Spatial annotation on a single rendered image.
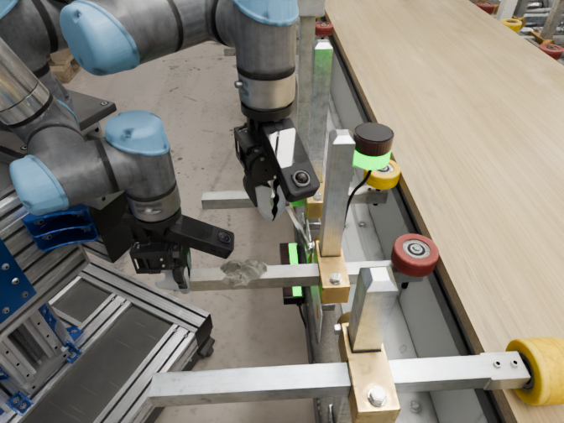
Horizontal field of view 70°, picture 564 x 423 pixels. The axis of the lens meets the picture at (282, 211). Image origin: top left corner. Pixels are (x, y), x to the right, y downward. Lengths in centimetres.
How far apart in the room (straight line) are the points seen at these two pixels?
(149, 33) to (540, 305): 68
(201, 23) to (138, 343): 116
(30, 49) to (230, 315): 122
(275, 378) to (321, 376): 6
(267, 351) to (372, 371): 114
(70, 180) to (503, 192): 81
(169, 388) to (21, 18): 66
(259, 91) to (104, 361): 116
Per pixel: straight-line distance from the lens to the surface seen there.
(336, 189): 66
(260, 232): 205
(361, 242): 116
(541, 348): 62
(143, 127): 55
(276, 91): 52
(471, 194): 94
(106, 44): 48
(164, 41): 52
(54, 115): 67
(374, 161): 63
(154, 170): 57
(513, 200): 96
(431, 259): 76
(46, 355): 138
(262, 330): 170
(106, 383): 146
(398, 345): 98
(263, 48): 50
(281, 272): 75
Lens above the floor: 144
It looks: 42 degrees down
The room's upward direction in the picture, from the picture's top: straight up
